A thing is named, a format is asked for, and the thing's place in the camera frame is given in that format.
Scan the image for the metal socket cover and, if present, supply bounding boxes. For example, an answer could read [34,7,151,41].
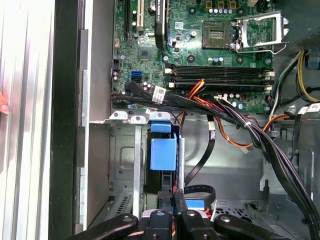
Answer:
[239,10,290,50]

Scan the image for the black wire bundle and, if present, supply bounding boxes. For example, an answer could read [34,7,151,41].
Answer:
[111,82,320,240]

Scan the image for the green motherboard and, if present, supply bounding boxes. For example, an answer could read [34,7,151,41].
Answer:
[111,0,276,115]

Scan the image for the black wire blue plug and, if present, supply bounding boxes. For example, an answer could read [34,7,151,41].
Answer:
[183,113,218,212]

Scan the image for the black graphics card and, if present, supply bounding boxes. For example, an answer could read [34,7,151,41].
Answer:
[154,0,168,50]

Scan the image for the black chipset chip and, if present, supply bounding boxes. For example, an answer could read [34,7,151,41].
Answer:
[138,47,154,61]

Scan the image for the white expansion slot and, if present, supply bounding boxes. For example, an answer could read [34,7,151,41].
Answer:
[136,0,145,31]

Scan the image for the yellow power wires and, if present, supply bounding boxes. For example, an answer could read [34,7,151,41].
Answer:
[296,49,320,103]

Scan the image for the wire locking lever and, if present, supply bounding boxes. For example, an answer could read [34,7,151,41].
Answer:
[234,41,290,55]

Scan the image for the CPU socket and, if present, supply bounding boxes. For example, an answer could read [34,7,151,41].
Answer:
[201,20,231,50]

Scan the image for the blue SATA port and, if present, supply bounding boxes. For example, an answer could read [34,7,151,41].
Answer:
[130,71,144,83]

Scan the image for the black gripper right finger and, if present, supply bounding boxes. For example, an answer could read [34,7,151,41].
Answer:
[173,189,285,240]

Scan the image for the person's hand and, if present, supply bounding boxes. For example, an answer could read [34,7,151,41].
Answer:
[0,91,10,115]

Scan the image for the orange red wire harness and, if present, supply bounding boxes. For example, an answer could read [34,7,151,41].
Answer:
[187,78,254,154]

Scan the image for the black PC case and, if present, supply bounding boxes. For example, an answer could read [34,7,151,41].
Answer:
[48,0,320,240]

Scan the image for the black RAM slot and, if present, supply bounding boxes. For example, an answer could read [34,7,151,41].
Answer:
[174,76,266,84]
[168,81,273,91]
[172,64,266,72]
[166,67,275,78]

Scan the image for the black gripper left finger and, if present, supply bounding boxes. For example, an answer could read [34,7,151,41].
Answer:
[66,190,174,240]

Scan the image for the black expansion slot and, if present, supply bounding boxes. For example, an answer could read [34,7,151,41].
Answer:
[124,0,132,42]

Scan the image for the red black disk power wire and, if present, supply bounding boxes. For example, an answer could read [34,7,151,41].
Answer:
[203,199,218,223]

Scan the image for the hard disk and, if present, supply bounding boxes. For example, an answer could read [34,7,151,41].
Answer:
[145,119,182,195]

